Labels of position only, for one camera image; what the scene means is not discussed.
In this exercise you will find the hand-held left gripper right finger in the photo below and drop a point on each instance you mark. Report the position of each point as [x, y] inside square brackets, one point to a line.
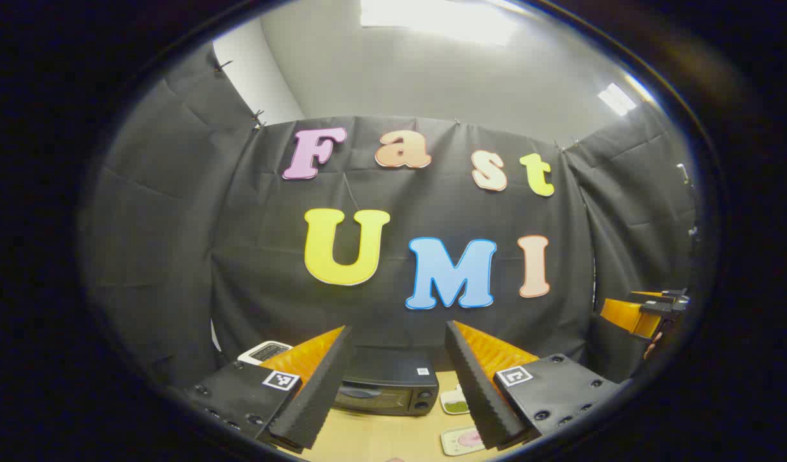
[473, 385]

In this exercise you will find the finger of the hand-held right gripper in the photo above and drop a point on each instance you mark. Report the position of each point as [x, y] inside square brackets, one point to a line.
[669, 301]
[627, 316]

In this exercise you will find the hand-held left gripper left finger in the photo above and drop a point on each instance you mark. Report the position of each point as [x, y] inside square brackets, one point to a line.
[322, 385]

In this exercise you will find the pink round ham slice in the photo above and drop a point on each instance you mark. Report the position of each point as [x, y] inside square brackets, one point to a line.
[471, 438]

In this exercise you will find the white square plate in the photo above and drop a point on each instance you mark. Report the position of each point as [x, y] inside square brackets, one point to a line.
[451, 444]

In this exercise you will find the black electric oven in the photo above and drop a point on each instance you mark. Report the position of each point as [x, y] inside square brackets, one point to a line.
[393, 378]

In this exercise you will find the white divided plate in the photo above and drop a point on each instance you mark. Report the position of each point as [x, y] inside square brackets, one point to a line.
[451, 394]

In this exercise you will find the pile of green mung beans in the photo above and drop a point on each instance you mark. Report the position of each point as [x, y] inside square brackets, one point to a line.
[457, 407]

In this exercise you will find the white toaster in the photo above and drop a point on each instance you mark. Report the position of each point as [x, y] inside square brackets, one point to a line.
[265, 351]

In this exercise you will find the black backdrop cloth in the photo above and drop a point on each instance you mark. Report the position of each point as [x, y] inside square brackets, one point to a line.
[239, 212]

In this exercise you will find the ceiling light panel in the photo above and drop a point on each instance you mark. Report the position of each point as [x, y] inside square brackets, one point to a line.
[438, 19]
[616, 98]

